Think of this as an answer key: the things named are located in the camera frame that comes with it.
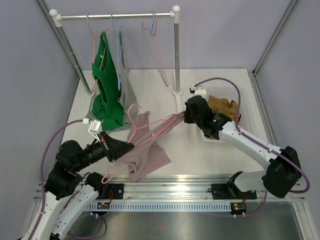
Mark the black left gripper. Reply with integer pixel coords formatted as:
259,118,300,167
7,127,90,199
73,130,135,172

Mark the mustard brown tank top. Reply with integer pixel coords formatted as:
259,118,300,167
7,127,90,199
207,95,239,121

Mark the pink hanger of mauve top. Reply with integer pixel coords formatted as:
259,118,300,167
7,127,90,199
101,103,177,185

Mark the mauve pink tank top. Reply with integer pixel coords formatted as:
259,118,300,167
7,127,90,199
126,110,188,182

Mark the light blue wire hanger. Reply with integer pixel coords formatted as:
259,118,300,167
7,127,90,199
141,11,169,88

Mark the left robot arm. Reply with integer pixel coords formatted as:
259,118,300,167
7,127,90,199
23,132,134,240

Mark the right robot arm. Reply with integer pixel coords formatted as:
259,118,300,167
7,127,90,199
184,95,302,199

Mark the green tank top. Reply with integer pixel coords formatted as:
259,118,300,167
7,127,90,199
92,31,124,131

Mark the grey tank top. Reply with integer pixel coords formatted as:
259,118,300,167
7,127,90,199
84,24,139,132

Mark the pink hanger under green top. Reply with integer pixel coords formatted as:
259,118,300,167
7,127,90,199
86,12,106,92

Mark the blue hanger under grey top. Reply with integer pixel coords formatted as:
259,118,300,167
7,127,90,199
110,13,125,91

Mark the white plastic basket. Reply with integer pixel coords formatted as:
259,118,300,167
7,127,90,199
194,85,258,144

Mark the white clothes rack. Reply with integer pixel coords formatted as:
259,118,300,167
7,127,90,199
48,5,184,113

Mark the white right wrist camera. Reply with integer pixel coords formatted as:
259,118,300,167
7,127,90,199
189,85,207,98

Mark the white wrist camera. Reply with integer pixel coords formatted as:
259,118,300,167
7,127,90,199
189,85,207,98
82,117,102,142

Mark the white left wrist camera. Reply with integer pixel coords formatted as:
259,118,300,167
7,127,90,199
82,117,102,142

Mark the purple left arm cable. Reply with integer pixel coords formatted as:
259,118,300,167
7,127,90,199
27,119,108,238

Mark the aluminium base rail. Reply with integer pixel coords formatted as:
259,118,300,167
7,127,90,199
34,174,307,213

